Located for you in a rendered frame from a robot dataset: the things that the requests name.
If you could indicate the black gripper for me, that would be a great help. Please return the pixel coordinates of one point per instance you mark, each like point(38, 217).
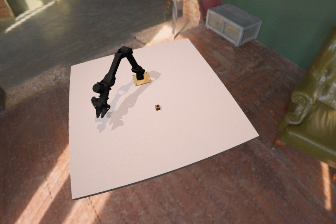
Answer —
point(101, 106)

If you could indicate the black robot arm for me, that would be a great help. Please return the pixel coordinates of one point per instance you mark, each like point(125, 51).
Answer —
point(104, 86)

